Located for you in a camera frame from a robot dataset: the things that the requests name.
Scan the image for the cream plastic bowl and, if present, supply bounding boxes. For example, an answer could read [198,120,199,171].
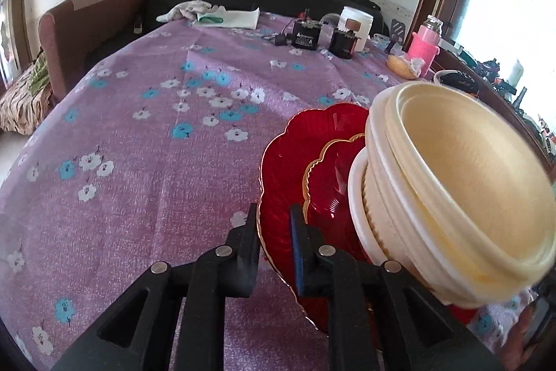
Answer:
[363,150,481,309]

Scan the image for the white deep foam bowl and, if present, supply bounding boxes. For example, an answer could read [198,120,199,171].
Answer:
[363,86,522,304]

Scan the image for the small red glass plate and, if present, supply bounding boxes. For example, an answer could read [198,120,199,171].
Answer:
[303,134,365,257]

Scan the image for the large red glass plate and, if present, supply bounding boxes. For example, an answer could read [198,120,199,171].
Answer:
[256,102,479,337]

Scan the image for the white foam plate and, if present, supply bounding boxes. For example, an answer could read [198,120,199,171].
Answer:
[347,149,384,265]

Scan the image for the person right hand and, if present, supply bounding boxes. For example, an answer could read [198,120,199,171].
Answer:
[499,305,534,371]

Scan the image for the purple floral tablecloth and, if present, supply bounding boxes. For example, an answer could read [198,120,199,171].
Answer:
[1,13,399,370]

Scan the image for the bread in plastic bag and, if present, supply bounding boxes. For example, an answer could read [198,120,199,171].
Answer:
[386,55,425,80]

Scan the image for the patterned bed blanket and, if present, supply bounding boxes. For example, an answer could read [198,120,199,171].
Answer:
[0,50,53,136]

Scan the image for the pink knitted thermos bottle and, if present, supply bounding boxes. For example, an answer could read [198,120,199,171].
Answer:
[407,15,443,77]

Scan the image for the black red jar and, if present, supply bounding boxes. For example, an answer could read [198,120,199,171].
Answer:
[328,28,358,59]

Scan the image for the black phone stand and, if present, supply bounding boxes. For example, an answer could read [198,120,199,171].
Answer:
[385,19,406,54]

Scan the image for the black battery box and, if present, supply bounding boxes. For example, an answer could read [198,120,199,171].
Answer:
[290,9,322,51]

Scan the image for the brown armchair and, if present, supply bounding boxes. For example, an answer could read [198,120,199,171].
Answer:
[38,0,143,102]

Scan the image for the wooden glass door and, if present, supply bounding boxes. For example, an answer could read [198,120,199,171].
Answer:
[1,0,32,93]

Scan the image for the white paper notebook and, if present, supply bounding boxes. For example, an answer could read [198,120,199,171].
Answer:
[193,7,260,30]

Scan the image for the white crumpled cloth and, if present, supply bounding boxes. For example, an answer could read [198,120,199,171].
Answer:
[156,0,220,24]

